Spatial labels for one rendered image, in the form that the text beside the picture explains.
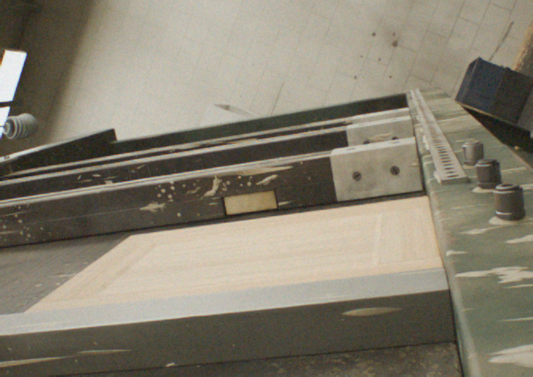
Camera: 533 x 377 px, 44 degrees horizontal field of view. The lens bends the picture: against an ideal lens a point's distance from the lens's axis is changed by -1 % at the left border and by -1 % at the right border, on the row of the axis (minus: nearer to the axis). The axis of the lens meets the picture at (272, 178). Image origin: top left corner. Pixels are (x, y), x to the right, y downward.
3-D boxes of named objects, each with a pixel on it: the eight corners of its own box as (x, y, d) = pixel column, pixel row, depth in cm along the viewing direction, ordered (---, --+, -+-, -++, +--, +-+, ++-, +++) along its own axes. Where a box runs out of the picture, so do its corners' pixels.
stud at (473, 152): (486, 165, 81) (483, 141, 81) (465, 168, 82) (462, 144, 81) (484, 162, 84) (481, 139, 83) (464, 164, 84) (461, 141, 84)
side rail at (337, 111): (411, 125, 228) (406, 94, 227) (115, 171, 251) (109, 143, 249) (410, 122, 236) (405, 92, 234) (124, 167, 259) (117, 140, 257)
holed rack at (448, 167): (468, 181, 74) (467, 176, 74) (441, 185, 75) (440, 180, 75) (418, 90, 233) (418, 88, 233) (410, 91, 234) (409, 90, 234)
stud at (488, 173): (504, 188, 68) (500, 160, 67) (480, 192, 68) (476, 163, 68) (500, 183, 70) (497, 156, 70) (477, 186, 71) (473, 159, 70)
